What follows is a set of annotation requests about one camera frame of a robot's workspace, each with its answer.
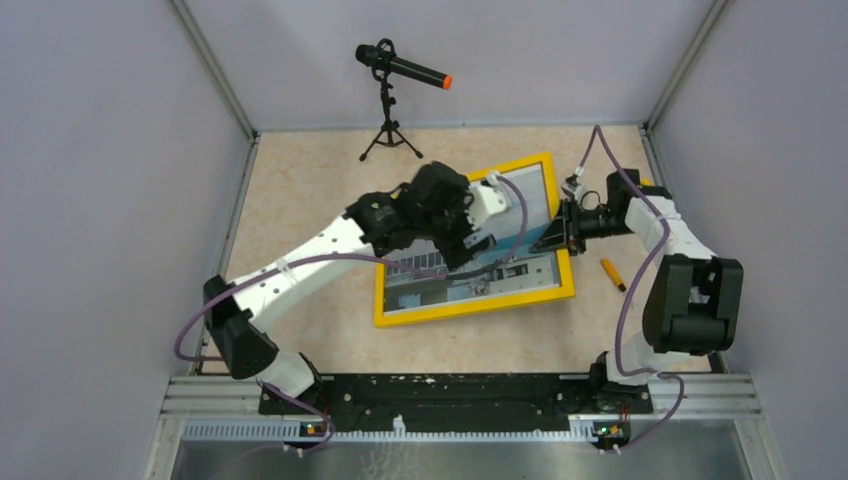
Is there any yellow wooden picture frame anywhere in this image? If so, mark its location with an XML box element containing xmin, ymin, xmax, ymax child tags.
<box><xmin>374</xmin><ymin>153</ymin><xmax>576</xmax><ymax>328</ymax></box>

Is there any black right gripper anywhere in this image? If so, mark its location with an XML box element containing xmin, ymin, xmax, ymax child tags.
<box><xmin>529</xmin><ymin>198</ymin><xmax>633</xmax><ymax>257</ymax></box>

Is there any aluminium front rail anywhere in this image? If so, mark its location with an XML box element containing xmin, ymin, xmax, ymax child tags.
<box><xmin>160</xmin><ymin>373</ymin><xmax>762</xmax><ymax>444</ymax></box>

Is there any black microphone tripod stand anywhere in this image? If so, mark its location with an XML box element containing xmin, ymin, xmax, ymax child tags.
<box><xmin>359</xmin><ymin>38</ymin><xmax>424</xmax><ymax>162</ymax></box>

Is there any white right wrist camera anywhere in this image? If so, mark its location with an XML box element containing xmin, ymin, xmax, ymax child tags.
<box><xmin>561</xmin><ymin>174</ymin><xmax>586</xmax><ymax>202</ymax></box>

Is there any yellow handled screwdriver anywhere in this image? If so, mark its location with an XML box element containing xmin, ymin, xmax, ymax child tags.
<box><xmin>600</xmin><ymin>258</ymin><xmax>627</xmax><ymax>292</ymax></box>

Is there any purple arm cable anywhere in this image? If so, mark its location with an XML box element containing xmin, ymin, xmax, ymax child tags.
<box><xmin>173</xmin><ymin>173</ymin><xmax>529</xmax><ymax>362</ymax></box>
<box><xmin>577</xmin><ymin>124</ymin><xmax>686</xmax><ymax>453</ymax></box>

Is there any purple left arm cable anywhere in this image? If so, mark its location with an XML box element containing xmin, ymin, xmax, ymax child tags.
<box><xmin>173</xmin><ymin>173</ymin><xmax>529</xmax><ymax>362</ymax></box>

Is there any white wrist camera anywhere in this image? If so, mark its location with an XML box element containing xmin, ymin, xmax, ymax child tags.
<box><xmin>561</xmin><ymin>174</ymin><xmax>586</xmax><ymax>202</ymax></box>
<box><xmin>466</xmin><ymin>170</ymin><xmax>512</xmax><ymax>231</ymax></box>

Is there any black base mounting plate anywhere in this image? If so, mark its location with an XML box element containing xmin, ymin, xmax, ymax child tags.
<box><xmin>258</xmin><ymin>372</ymin><xmax>654</xmax><ymax>419</ymax></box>

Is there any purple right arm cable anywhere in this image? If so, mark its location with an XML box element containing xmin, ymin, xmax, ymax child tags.
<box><xmin>577</xmin><ymin>124</ymin><xmax>686</xmax><ymax>453</ymax></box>

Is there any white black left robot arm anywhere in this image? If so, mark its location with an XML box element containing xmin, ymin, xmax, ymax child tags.
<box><xmin>203</xmin><ymin>162</ymin><xmax>511</xmax><ymax>414</ymax></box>

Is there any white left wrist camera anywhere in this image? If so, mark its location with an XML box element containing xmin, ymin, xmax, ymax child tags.
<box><xmin>466</xmin><ymin>170</ymin><xmax>512</xmax><ymax>231</ymax></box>

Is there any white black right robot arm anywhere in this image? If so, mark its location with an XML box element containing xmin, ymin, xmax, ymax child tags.
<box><xmin>530</xmin><ymin>169</ymin><xmax>744</xmax><ymax>412</ymax></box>

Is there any black microphone orange tip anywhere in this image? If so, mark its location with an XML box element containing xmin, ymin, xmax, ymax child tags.
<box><xmin>355</xmin><ymin>39</ymin><xmax>453</xmax><ymax>90</ymax></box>

